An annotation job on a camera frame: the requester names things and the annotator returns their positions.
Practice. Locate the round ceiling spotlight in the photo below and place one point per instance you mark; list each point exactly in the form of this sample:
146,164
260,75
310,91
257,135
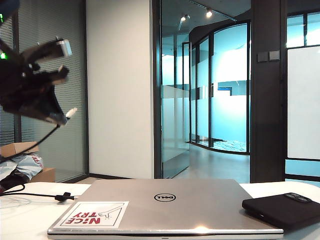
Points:
209,13
183,18

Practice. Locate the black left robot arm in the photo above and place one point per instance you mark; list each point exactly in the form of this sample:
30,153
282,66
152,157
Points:
7,5

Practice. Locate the white Nice Try sticker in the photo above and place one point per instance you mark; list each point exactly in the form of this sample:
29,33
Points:
82,220

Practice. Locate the large brown cardboard box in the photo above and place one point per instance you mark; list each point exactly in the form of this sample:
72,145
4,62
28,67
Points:
46,175

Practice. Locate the dark wall switch panel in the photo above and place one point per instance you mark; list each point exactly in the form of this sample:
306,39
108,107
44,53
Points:
274,55
262,57

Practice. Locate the frosted glass door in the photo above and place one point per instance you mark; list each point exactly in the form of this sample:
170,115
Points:
175,112

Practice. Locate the silver Dell laptop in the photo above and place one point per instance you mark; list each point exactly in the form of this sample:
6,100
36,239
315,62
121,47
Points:
200,212

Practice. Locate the flat brown cardboard box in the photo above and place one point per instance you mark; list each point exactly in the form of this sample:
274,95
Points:
25,148

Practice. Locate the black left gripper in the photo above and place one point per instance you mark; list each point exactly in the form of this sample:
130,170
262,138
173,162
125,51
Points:
22,75

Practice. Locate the black smartphone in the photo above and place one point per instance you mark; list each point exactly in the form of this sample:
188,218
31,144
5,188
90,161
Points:
282,210

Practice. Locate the grey plastic mailing bag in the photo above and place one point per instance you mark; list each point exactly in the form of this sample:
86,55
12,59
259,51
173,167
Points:
22,166

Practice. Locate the dark fabric bag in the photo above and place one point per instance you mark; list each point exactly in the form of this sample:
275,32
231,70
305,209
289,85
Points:
10,181

